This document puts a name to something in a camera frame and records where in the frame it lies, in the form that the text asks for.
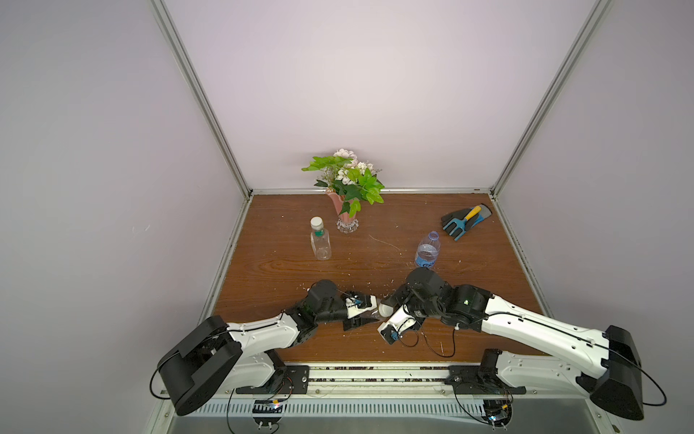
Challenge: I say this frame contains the white bottle cap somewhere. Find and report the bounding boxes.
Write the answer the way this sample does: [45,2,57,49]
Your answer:
[310,216,324,231]
[378,303,394,320]

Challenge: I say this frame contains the blue label water bottle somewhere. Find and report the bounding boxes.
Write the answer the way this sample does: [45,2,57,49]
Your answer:
[415,231,441,269]

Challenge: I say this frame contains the green label clear bottle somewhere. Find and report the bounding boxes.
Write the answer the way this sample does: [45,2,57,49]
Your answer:
[311,224,332,260]

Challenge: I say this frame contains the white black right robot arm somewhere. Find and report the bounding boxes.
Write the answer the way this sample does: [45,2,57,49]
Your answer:
[378,268,644,421]

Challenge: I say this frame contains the blue yellow garden hand rake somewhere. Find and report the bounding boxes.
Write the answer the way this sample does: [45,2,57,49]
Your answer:
[441,205,482,242]

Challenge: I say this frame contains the pink vase with flowers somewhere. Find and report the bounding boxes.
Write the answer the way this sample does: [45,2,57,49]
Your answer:
[302,148,385,233]

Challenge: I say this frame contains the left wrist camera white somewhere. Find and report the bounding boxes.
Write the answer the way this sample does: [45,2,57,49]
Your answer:
[342,292,378,319]

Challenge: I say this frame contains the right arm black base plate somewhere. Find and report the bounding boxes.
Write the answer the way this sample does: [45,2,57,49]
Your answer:
[444,365,527,396]

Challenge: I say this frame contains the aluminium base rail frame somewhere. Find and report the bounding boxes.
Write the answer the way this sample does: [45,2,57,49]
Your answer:
[147,351,623,433]

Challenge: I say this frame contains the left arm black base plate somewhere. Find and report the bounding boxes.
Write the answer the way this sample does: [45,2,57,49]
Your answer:
[235,365,310,395]

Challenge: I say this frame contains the aluminium corner frame post right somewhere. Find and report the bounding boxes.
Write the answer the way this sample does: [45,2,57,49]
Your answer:
[490,0,613,200]

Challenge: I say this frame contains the aluminium corner frame post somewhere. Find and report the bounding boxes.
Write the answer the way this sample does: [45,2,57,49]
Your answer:
[149,0,253,202]
[490,0,613,200]

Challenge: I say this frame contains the aluminium corner frame post left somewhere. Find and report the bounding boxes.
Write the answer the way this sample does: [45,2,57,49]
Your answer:
[149,0,253,202]

